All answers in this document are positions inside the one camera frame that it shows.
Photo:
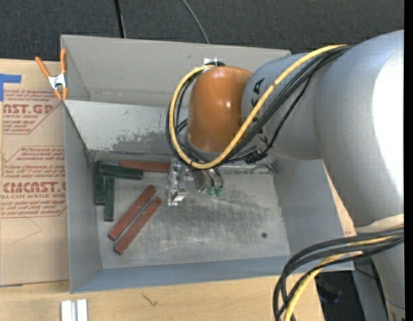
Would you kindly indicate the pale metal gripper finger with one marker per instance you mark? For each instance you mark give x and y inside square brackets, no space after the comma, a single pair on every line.
[177,172]
[175,196]

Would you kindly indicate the red-brown flat block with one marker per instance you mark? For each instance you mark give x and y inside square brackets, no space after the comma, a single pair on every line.
[138,226]
[132,212]
[146,166]

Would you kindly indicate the grey metal bin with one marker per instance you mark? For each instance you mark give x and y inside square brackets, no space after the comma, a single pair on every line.
[206,232]

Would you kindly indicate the dark green flat block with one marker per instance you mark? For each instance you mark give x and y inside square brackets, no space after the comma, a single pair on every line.
[99,192]
[123,172]
[109,201]

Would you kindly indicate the brown cardboard board red print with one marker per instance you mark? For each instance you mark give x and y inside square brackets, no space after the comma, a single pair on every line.
[32,239]

